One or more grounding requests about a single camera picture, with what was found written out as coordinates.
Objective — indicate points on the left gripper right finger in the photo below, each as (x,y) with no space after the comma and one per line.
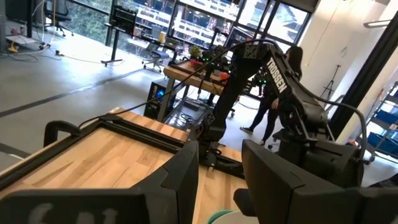
(280,193)

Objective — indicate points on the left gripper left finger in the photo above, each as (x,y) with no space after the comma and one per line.
(174,186)

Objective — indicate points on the white bowl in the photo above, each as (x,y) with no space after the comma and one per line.
(236,219)

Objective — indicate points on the mint green bowl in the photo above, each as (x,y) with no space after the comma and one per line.
(214,219)

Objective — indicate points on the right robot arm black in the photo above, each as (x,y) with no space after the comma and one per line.
(280,81)

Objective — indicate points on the blue storage bin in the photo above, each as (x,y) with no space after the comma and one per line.
(384,143)
(387,116)

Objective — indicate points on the black tripod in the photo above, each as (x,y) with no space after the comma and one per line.
(332,82)

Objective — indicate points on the black computer tower blue light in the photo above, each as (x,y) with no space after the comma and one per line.
(155,105)

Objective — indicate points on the person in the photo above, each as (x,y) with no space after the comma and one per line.
(270,102)

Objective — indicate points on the wooden workbench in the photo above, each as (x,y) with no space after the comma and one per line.
(182,74)

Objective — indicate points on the orange object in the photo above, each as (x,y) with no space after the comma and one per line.
(224,76)

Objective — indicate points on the grey office chair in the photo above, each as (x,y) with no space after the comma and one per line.
(160,54)

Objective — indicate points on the small green potted plant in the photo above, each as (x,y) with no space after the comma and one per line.
(195,51)

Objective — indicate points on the yellow cup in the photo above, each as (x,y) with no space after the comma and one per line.
(162,37)

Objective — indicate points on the black standing desk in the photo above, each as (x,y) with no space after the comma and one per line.
(114,46)

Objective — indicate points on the black monitor panel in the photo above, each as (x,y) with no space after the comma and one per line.
(124,20)

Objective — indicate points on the black office chair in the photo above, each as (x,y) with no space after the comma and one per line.
(57,15)

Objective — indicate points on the black aluminium table frame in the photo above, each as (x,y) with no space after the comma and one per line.
(140,135)

